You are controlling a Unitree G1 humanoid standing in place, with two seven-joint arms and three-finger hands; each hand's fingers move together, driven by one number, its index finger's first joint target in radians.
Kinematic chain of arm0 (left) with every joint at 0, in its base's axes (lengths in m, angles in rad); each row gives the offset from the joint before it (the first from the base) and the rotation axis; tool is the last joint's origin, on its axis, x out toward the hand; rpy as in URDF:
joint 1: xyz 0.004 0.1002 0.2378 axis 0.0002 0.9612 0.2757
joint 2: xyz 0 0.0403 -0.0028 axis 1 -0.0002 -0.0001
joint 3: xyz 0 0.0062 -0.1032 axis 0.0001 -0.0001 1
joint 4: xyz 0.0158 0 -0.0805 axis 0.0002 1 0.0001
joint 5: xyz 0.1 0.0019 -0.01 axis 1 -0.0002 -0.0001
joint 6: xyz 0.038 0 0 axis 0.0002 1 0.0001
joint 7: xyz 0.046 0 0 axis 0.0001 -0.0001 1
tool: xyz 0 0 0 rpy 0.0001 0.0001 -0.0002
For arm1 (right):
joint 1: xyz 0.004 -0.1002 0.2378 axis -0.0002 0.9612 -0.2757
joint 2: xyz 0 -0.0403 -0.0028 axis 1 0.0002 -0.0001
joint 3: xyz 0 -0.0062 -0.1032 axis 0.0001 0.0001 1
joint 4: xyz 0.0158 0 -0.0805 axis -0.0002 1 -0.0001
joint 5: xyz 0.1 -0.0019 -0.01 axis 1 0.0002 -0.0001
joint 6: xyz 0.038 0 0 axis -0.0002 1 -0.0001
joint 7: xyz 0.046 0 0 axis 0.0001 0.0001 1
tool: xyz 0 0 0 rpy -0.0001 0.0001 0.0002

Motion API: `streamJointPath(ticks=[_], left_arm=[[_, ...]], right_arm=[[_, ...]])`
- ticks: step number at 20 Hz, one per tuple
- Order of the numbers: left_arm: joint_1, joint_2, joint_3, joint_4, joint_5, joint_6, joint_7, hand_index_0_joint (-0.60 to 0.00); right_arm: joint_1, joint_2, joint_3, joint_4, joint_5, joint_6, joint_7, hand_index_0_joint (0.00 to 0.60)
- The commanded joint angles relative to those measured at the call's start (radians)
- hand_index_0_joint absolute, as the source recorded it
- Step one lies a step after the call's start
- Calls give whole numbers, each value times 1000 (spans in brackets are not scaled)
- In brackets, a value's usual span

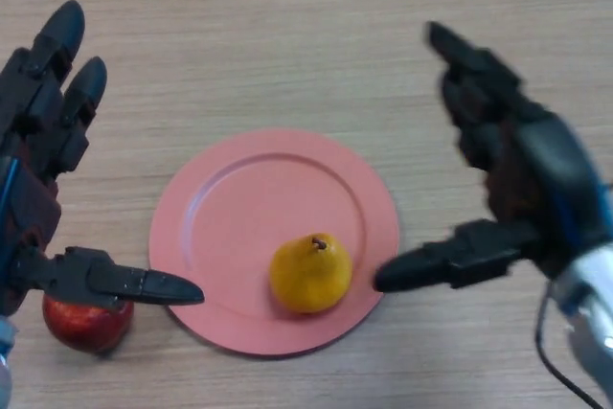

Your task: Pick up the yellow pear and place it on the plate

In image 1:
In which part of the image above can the pink round plate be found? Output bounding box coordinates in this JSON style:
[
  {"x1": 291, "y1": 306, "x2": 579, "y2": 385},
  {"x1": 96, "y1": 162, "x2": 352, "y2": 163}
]
[{"x1": 148, "y1": 127, "x2": 401, "y2": 359}]

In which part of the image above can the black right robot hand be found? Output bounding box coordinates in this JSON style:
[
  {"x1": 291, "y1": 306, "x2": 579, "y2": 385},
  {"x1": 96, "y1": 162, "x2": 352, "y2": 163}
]
[{"x1": 372, "y1": 20, "x2": 613, "y2": 294}]

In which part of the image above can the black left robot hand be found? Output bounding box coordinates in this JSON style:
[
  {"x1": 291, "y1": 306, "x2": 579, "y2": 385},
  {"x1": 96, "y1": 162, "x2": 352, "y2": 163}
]
[{"x1": 0, "y1": 0, "x2": 206, "y2": 319}]

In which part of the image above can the red apple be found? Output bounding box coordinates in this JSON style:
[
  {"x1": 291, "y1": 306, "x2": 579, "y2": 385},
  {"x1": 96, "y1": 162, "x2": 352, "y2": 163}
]
[{"x1": 41, "y1": 292, "x2": 135, "y2": 355}]

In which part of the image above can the yellow pear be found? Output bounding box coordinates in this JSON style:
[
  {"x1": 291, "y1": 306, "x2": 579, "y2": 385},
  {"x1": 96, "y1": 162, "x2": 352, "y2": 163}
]
[{"x1": 269, "y1": 233, "x2": 354, "y2": 315}]

